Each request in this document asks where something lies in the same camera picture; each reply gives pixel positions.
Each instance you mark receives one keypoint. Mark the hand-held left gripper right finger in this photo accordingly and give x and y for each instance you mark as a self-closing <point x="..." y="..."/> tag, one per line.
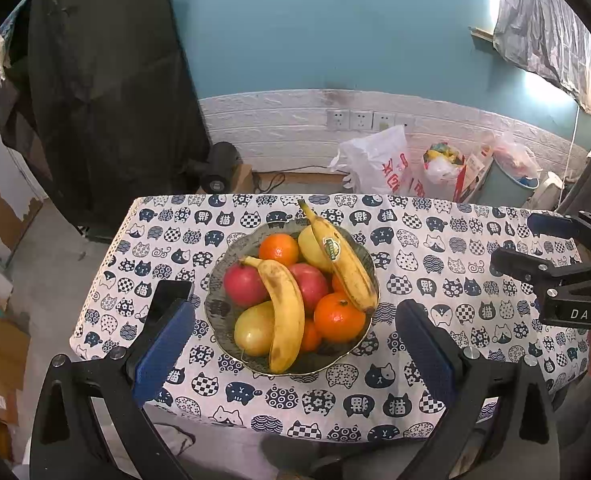
<point x="428" y="355"/>

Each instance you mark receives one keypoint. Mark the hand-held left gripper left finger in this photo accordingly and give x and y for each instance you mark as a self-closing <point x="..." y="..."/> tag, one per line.
<point x="163" y="355"/>

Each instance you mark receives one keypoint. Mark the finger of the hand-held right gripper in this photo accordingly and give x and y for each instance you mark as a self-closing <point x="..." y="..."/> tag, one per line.
<point x="553" y="225"/>
<point x="520" y="264"/>

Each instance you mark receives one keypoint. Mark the green glass bowl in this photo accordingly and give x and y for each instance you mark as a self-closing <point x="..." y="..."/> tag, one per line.
<point x="225" y="305"/>

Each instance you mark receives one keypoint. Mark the orange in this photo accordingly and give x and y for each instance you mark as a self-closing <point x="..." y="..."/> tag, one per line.
<point x="338" y="285"/>
<point x="339" y="319"/>
<point x="311" y="337"/>
<point x="278" y="250"/>

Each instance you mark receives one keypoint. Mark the red apple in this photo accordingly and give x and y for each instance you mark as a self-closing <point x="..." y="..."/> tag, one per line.
<point x="309" y="285"/>
<point x="244" y="285"/>

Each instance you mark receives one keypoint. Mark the yellow banana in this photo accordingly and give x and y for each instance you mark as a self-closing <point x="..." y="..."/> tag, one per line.
<point x="348" y="270"/>
<point x="288" y="320"/>

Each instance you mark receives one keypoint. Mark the cat print tablecloth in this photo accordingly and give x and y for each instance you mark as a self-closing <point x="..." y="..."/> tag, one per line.
<point x="425" y="385"/>

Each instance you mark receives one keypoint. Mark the white plastic stool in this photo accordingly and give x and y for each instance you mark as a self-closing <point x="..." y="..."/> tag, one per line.
<point x="548" y="190"/>

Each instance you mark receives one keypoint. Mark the grey blue trash bin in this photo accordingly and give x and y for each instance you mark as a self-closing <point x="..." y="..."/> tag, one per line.
<point x="505" y="187"/>

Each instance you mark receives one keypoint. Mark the clear plastic bin liner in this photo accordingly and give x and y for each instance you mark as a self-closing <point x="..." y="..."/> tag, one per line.
<point x="515" y="155"/>

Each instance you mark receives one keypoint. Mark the white red paper box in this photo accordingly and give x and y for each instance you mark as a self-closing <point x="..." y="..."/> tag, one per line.
<point x="475" y="170"/>

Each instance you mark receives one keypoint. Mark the red white shopping bag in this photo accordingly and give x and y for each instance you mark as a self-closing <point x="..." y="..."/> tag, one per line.
<point x="438" y="180"/>

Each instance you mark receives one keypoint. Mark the brown cardboard box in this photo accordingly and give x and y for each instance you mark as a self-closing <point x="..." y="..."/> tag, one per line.
<point x="5" y="355"/>

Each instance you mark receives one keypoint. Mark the white plastic bag red print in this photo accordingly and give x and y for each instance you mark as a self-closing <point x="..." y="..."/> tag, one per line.
<point x="375" y="165"/>

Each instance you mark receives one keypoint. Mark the black cylindrical device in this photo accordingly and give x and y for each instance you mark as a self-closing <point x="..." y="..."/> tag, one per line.
<point x="215" y="170"/>

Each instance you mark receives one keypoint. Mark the grey crinkled curtain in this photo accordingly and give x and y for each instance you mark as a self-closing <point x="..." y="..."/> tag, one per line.
<point x="550" y="25"/>

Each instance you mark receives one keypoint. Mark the wooden batten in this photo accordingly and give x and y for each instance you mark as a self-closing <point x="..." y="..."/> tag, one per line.
<point x="481" y="33"/>

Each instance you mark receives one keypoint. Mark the large black panel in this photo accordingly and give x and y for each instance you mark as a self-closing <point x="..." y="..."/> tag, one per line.
<point x="110" y="85"/>

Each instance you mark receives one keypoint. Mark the white wall socket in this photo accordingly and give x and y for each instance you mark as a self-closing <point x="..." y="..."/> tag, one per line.
<point x="338" y="119"/>
<point x="405" y="121"/>
<point x="361" y="120"/>
<point x="384" y="121"/>

